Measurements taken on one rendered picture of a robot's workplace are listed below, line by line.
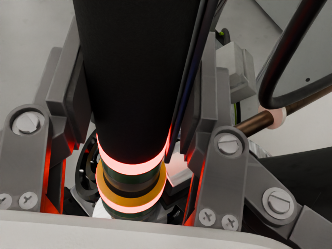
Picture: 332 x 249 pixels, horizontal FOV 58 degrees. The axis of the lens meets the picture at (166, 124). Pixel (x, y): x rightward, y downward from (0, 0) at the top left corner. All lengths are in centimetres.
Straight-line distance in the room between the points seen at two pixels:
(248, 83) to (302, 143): 16
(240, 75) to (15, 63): 183
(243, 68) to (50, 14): 206
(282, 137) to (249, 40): 197
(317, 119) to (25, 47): 204
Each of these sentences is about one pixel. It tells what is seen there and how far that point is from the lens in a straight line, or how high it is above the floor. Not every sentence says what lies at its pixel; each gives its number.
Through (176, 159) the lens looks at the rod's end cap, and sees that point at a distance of 22.
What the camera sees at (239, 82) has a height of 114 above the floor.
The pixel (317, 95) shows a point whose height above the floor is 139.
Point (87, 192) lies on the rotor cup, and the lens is 40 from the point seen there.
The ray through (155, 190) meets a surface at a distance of 18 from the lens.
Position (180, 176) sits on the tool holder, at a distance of 22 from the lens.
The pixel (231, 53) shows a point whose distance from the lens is 64.
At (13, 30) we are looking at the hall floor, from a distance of 248.
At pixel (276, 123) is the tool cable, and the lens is 27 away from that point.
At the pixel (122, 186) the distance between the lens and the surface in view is 16.
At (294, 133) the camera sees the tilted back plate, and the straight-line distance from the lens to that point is 57.
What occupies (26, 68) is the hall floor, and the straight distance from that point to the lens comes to 220.
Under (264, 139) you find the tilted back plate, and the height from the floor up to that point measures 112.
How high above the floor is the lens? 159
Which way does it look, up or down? 59 degrees down
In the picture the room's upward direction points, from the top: 12 degrees clockwise
